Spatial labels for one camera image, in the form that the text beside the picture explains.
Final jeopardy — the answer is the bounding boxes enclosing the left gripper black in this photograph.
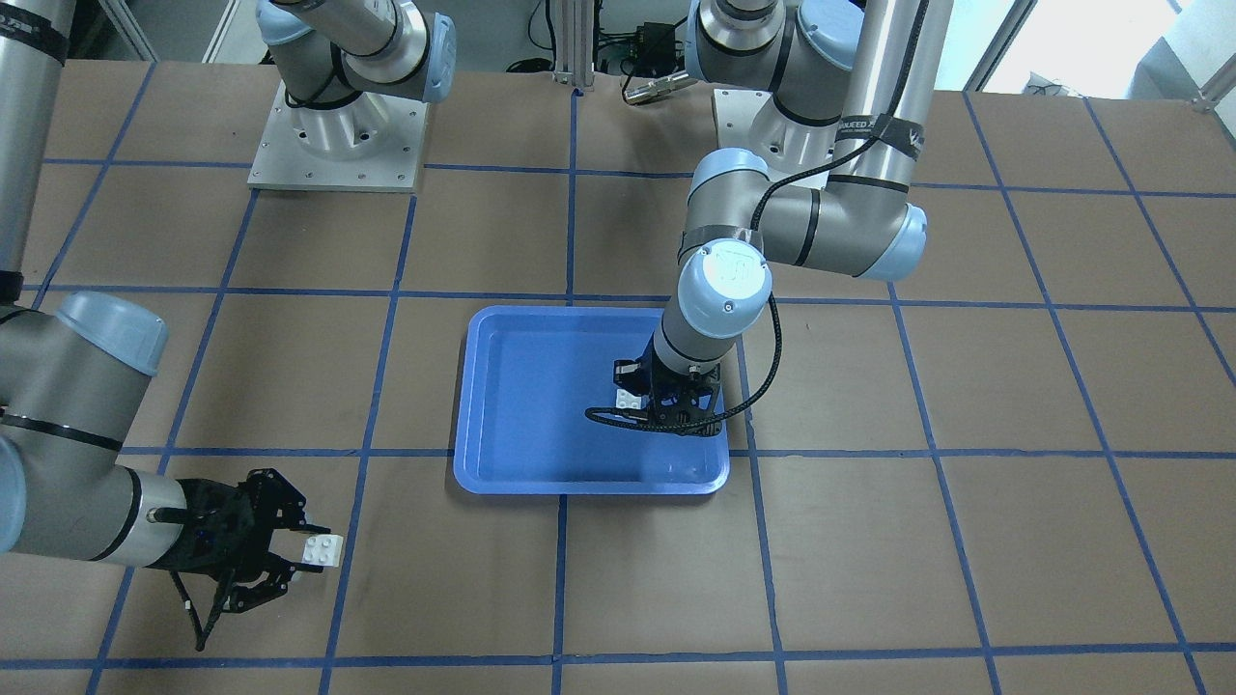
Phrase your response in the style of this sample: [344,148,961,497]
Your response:
[637,352,722,432]

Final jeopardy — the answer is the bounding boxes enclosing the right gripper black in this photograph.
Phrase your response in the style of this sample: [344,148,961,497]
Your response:
[150,469,332,613]

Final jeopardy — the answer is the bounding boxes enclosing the white block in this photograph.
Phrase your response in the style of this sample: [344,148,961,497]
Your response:
[300,534,345,568]
[614,387,646,411]

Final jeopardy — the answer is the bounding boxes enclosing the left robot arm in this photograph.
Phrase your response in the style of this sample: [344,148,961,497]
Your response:
[613,1,952,437]

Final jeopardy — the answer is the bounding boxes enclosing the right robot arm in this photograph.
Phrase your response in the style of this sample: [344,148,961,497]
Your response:
[2,1,459,615]

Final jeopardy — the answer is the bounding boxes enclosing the blue plastic tray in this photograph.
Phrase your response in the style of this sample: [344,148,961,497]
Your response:
[454,305,730,493]

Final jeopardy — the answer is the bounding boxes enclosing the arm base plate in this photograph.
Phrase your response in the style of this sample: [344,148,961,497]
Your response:
[247,85,430,193]
[714,89,837,183]

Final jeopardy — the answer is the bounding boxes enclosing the aluminium frame post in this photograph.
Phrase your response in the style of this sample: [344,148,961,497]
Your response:
[545,1,599,96]

